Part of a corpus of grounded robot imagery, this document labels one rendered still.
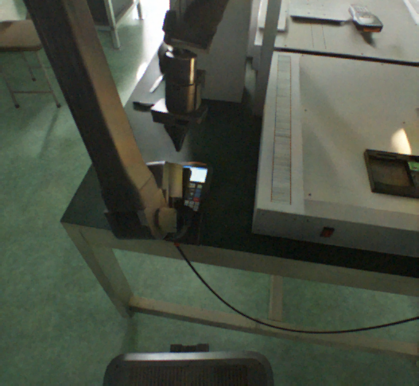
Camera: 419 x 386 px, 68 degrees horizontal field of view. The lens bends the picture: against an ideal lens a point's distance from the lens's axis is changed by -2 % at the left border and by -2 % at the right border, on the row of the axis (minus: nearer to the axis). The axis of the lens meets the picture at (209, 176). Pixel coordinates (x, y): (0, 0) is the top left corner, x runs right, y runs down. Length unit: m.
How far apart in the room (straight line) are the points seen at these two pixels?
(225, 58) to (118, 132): 0.62
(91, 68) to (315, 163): 0.52
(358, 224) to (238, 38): 0.58
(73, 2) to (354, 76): 0.86
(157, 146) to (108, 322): 0.84
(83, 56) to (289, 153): 0.51
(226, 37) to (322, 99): 0.31
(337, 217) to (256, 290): 0.87
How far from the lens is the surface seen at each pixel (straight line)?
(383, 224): 0.70
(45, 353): 1.52
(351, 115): 0.91
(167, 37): 0.59
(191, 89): 0.61
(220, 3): 0.53
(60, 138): 2.23
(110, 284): 1.09
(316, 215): 0.65
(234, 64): 0.98
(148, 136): 0.93
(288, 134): 0.80
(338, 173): 0.74
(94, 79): 0.39
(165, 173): 0.52
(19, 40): 2.35
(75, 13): 0.40
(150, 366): 1.13
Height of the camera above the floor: 1.37
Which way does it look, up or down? 49 degrees down
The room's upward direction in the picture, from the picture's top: 1 degrees clockwise
